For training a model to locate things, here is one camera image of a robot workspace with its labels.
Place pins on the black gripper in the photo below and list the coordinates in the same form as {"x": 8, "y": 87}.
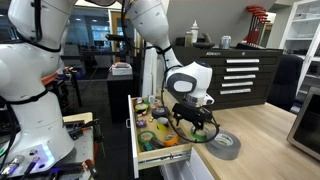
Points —
{"x": 193, "y": 113}

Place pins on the green masking tape roll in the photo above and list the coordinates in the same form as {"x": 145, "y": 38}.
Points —
{"x": 200, "y": 137}

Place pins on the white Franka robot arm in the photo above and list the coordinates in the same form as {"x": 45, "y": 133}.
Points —
{"x": 26, "y": 73}

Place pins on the orange tape roll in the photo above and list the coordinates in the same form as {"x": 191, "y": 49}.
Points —
{"x": 175, "y": 141}

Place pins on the yellow and white tape roll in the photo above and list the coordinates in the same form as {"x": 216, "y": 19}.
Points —
{"x": 162, "y": 126}

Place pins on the large black tape roll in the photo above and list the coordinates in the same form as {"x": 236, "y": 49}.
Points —
{"x": 160, "y": 115}

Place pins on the dark gray tape roll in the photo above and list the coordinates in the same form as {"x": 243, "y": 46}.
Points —
{"x": 157, "y": 144}

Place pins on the white drawer cabinet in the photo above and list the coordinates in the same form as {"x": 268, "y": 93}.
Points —
{"x": 186, "y": 170}

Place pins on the wooden drawer with white front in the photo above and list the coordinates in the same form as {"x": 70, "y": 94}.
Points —
{"x": 160, "y": 155}

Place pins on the teal tape roll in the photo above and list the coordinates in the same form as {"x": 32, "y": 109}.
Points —
{"x": 146, "y": 147}

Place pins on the purple tape roll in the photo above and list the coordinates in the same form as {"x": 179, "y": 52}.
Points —
{"x": 141, "y": 123}

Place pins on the large green tape roll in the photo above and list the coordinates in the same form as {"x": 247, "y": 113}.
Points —
{"x": 139, "y": 137}

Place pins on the yellow-green tape roll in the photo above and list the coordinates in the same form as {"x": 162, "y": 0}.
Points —
{"x": 136, "y": 108}

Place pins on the black tool chest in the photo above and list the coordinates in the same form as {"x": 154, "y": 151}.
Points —
{"x": 240, "y": 96}

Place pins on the green and white box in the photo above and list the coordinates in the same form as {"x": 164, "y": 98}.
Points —
{"x": 152, "y": 99}

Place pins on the black flat tool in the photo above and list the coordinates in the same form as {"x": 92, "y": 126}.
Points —
{"x": 204, "y": 45}

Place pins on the black side table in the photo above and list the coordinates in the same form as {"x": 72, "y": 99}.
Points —
{"x": 120, "y": 96}

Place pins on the gray jar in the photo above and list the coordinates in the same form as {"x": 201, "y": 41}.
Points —
{"x": 188, "y": 39}

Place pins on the silver can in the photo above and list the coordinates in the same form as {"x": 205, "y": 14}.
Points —
{"x": 225, "y": 42}

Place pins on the white squeeze bottle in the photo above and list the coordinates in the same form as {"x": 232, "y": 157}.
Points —
{"x": 194, "y": 31}

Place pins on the black office chair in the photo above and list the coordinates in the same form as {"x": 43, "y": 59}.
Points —
{"x": 285, "y": 83}

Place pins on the steel microwave oven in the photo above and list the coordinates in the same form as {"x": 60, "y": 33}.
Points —
{"x": 305, "y": 126}

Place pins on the white glass door cabinet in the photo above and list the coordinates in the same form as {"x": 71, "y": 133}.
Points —
{"x": 300, "y": 26}

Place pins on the gray duct tape roll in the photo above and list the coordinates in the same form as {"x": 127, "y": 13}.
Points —
{"x": 220, "y": 151}

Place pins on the black mounted camera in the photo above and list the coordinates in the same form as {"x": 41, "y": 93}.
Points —
{"x": 116, "y": 37}

